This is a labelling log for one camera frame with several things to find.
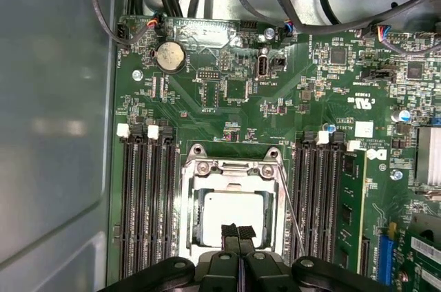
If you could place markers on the coin cell battery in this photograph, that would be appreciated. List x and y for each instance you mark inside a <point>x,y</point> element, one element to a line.
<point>170,56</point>

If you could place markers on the metal socket cover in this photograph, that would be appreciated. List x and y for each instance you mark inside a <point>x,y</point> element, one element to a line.
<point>206,182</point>

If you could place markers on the silver chipset heatsink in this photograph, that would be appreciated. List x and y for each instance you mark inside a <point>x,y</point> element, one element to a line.
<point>430,157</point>

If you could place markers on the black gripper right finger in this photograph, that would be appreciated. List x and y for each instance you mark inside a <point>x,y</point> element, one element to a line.
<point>262,271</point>

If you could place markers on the black and grey PC case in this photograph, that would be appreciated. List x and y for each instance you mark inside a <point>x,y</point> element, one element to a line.
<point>51,99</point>

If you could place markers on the silver CPU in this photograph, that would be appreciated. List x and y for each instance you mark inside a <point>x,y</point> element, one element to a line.
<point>234,209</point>

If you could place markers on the internal USB port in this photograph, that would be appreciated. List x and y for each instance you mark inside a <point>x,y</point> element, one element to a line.
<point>262,64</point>

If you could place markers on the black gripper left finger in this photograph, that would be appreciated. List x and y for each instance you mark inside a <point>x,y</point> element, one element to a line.
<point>224,271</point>

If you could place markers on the blue expansion slot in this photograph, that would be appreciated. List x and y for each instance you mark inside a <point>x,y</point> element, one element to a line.
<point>386,254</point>

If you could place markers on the green RAM stick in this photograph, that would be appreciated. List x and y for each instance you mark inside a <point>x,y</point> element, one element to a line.
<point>351,202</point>

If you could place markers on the green motherboard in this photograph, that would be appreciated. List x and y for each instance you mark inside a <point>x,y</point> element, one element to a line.
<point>275,99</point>

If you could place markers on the CPU socket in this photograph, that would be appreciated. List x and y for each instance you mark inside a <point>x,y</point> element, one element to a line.
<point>201,168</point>

